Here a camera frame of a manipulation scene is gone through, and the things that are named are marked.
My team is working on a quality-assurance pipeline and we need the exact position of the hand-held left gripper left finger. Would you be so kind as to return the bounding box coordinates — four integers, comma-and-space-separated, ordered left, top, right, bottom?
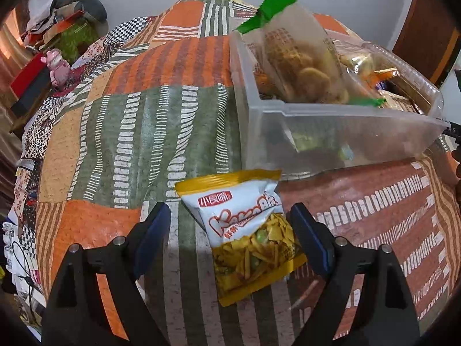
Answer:
41, 202, 171, 346

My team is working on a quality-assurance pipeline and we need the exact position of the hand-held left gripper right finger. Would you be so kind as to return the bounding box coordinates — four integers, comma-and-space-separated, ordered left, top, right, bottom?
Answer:
290, 203, 421, 346

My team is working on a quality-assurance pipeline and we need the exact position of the yellow and white snack packet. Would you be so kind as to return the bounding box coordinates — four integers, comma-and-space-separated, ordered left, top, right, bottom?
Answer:
174, 169, 308, 308

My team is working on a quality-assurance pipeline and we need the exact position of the clear plastic storage box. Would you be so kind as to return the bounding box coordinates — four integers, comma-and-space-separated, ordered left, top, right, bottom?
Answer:
229, 25, 451, 181

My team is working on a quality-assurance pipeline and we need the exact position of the clear green-sealed biscuit packet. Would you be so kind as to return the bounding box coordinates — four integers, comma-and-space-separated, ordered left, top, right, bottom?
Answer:
233, 0, 387, 109

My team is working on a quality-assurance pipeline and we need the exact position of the person's right hand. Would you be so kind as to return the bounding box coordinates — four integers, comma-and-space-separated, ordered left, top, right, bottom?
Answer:
450, 146, 461, 202

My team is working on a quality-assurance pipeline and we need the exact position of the orange snack packet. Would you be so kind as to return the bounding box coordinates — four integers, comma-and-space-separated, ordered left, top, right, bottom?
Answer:
366, 67, 399, 84

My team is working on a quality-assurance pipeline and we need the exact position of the wooden door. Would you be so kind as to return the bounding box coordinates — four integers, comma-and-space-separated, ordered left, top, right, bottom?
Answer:
392, 0, 459, 88

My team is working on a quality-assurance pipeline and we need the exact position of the patchwork blanket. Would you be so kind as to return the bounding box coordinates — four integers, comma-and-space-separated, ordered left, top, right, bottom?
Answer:
14, 0, 461, 346

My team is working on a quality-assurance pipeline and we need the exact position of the golden snack packet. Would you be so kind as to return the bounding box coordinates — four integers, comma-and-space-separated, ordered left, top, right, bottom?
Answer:
338, 41, 376, 77

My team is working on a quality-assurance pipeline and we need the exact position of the pink plush toy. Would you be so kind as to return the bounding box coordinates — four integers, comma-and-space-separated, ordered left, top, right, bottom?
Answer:
45, 48, 71, 89

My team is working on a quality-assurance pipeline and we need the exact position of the red box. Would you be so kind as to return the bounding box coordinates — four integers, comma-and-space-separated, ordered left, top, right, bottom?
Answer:
10, 52, 50, 97

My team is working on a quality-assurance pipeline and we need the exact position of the green bag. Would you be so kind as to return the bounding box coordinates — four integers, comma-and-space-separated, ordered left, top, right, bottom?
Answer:
58, 22, 101, 63

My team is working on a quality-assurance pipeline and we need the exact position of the orange cardboard box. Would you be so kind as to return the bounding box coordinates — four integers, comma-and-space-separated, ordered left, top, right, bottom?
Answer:
22, 10, 86, 44

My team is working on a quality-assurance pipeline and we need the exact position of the striped orange curtain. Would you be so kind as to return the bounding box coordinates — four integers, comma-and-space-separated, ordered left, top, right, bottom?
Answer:
0, 16, 23, 69

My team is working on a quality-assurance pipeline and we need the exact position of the pile of clothes and bags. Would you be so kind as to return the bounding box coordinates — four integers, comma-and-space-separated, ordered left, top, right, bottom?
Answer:
50, 0, 109, 23

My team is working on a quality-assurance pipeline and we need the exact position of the black cable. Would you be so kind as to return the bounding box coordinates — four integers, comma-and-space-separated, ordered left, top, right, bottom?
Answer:
10, 240, 42, 291

